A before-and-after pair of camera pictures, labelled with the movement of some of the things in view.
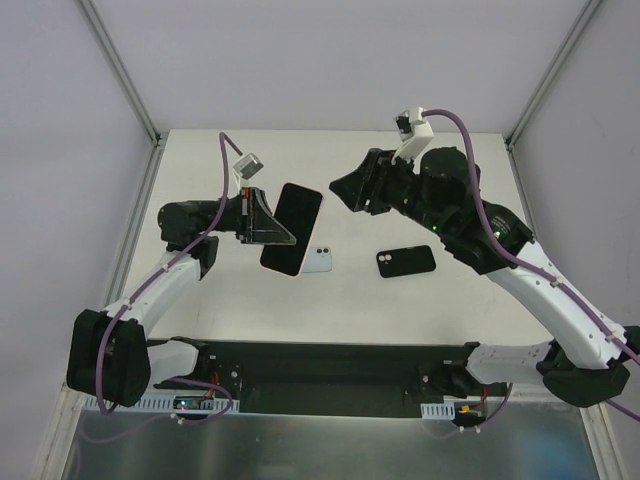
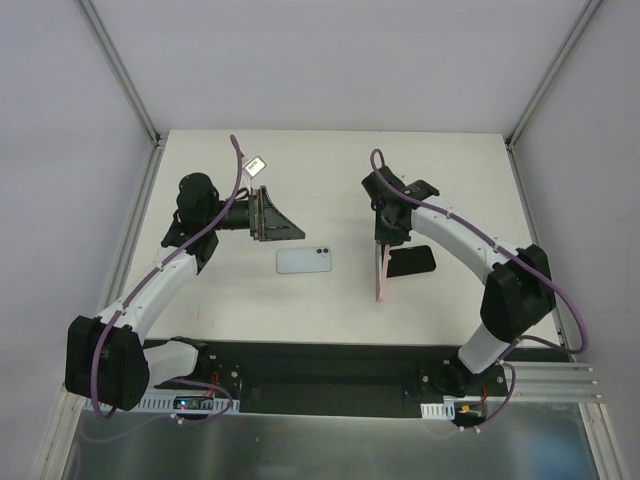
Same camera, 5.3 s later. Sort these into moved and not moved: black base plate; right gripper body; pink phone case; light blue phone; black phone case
Moved: pink phone case; right gripper body
Not moved: black base plate; light blue phone; black phone case
